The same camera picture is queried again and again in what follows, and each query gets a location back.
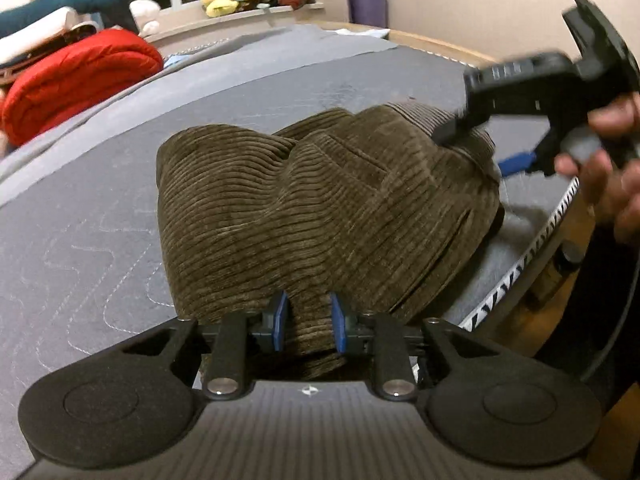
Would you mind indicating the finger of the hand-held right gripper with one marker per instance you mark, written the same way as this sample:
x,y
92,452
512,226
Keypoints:
x,y
517,162
457,130

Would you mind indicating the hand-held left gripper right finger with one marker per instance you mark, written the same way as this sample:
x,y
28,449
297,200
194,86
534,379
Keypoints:
x,y
339,326

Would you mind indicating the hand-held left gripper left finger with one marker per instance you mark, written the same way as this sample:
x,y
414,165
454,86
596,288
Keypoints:
x,y
280,321

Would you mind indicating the person's right hand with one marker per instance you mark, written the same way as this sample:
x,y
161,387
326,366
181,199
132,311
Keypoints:
x,y
617,180

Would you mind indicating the purple rolled mat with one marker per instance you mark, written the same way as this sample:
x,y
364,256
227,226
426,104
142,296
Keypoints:
x,y
367,7

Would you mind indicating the grey bed sheet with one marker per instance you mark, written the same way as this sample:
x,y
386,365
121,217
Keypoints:
x,y
300,45

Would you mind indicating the grey quilted mattress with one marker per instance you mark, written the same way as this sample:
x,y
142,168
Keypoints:
x,y
75,220

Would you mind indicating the yellow-green plush toy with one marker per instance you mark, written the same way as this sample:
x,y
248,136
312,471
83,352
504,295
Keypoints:
x,y
222,7

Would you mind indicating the light blue cloth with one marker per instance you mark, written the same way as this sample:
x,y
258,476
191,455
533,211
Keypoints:
x,y
175,61

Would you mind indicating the red puffy quilt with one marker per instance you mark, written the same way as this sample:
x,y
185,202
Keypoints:
x,y
80,80

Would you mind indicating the white plush toy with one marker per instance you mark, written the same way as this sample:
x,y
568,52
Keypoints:
x,y
145,12

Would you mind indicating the dark teal shark plush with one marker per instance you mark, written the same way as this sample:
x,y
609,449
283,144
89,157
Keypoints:
x,y
75,5

